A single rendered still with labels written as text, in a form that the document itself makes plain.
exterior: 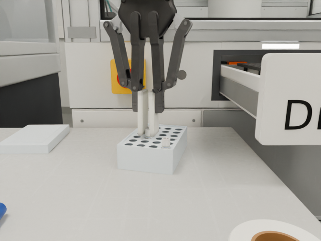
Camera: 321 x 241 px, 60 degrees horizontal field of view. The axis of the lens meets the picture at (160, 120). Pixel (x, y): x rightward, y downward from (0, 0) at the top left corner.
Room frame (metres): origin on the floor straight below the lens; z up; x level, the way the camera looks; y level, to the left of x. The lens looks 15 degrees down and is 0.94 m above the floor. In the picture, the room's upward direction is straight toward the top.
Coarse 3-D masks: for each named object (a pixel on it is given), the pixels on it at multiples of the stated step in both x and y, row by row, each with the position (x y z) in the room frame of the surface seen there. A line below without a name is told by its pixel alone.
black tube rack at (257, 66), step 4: (240, 64) 0.62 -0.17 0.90; (244, 64) 0.60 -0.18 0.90; (248, 64) 0.60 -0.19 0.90; (252, 64) 0.60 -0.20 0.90; (256, 64) 0.60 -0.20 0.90; (260, 64) 0.60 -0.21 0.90; (244, 68) 0.62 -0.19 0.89; (252, 68) 0.54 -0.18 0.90; (256, 68) 0.52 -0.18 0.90; (260, 68) 0.50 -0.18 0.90; (260, 72) 0.53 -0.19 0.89
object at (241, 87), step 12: (228, 72) 0.57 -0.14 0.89; (240, 72) 0.48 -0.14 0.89; (252, 72) 0.68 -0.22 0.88; (228, 84) 0.55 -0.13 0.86; (240, 84) 0.47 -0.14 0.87; (252, 84) 0.42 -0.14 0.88; (228, 96) 0.54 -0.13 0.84; (240, 96) 0.47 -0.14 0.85; (252, 96) 0.41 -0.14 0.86; (252, 108) 0.40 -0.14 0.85
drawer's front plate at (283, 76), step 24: (264, 72) 0.33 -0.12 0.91; (288, 72) 0.32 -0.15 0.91; (312, 72) 0.32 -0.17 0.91; (264, 96) 0.32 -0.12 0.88; (288, 96) 0.32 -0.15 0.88; (312, 96) 0.32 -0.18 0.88; (264, 120) 0.32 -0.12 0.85; (312, 120) 0.32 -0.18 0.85; (264, 144) 0.32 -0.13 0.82; (288, 144) 0.32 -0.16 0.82; (312, 144) 0.32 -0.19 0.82
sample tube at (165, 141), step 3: (162, 138) 0.38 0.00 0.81; (165, 138) 0.38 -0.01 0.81; (168, 138) 0.38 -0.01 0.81; (162, 141) 0.37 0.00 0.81; (165, 141) 0.37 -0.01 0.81; (168, 141) 0.37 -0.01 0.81; (162, 144) 0.37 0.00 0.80; (165, 144) 0.37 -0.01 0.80; (168, 144) 0.37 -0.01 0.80; (162, 147) 0.37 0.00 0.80; (165, 147) 0.37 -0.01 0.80; (168, 147) 0.37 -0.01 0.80
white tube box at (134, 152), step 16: (160, 128) 0.48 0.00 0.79; (176, 128) 0.48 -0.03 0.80; (128, 144) 0.40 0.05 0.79; (144, 144) 0.39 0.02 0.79; (160, 144) 0.39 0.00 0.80; (176, 144) 0.38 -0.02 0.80; (128, 160) 0.38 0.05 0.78; (144, 160) 0.37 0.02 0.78; (160, 160) 0.36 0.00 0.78; (176, 160) 0.39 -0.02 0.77
